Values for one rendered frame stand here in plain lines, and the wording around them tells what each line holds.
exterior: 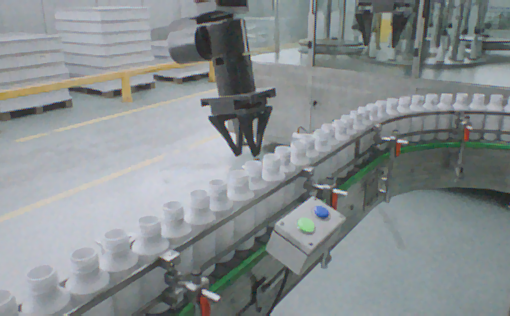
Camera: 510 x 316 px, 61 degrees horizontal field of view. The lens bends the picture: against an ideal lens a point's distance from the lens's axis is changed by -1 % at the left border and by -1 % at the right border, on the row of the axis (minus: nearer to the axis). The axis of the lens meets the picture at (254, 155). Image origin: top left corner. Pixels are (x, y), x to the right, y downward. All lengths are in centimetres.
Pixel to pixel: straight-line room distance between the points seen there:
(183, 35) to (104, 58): 647
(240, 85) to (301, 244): 30
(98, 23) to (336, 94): 428
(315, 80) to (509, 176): 242
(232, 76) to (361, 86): 318
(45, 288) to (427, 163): 138
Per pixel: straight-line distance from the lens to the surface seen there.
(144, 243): 72
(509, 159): 183
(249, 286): 94
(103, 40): 713
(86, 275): 66
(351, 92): 383
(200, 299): 70
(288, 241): 78
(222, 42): 64
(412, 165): 167
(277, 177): 96
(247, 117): 63
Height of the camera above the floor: 150
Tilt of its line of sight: 20 degrees down
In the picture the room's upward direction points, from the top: straight up
